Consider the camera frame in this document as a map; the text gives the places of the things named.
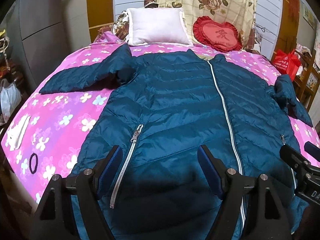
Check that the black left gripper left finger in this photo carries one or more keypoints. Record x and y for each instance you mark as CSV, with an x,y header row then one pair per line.
x,y
67,200

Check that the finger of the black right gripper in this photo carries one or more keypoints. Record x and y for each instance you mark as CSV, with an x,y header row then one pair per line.
x,y
292,158
312,149

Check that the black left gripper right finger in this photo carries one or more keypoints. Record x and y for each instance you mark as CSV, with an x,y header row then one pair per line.
x,y
265,217

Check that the dark teal puffer jacket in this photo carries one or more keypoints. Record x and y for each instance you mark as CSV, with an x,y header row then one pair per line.
x,y
163,107

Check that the wooden shelf rack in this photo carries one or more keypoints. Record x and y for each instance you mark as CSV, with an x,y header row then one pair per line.
x,y
307,83

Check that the red shopping bag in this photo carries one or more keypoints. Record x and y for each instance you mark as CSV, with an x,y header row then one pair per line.
x,y
286,63

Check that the white tissue packet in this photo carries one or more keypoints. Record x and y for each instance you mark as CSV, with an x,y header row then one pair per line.
x,y
16,133

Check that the white plastic bag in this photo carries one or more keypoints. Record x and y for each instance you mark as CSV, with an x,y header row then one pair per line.
x,y
10,99

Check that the red heart-shaped cushion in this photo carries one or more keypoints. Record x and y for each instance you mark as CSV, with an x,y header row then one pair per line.
x,y
222,37

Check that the cream rose-print quilt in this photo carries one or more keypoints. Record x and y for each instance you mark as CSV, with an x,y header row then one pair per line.
x,y
240,13

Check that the white square pillow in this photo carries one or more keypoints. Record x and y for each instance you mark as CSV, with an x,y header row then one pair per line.
x,y
157,25

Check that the brown floral blanket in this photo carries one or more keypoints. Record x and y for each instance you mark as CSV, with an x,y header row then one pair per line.
x,y
116,31

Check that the grey refrigerator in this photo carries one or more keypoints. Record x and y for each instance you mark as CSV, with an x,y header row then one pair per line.
x,y
42,33

